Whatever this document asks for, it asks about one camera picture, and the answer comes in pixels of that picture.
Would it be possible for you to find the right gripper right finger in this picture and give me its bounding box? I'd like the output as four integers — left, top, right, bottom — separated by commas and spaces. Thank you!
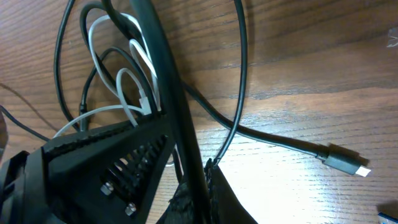
204, 159, 257, 224

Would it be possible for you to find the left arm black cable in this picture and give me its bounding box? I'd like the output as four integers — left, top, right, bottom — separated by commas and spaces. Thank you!
0, 104, 50, 142

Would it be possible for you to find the clear tape piece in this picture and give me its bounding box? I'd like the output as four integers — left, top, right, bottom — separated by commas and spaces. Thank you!
387, 27, 398, 48

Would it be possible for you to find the white usb cable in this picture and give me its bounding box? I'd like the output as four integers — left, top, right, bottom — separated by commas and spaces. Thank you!
52, 12, 175, 167

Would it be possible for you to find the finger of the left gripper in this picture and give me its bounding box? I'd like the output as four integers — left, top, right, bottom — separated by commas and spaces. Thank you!
43, 116, 174, 223

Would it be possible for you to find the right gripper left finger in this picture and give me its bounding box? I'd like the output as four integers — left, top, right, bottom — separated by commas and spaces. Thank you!
157, 182, 197, 224

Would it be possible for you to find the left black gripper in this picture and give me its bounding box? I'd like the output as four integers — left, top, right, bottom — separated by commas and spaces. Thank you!
1, 149, 65, 223

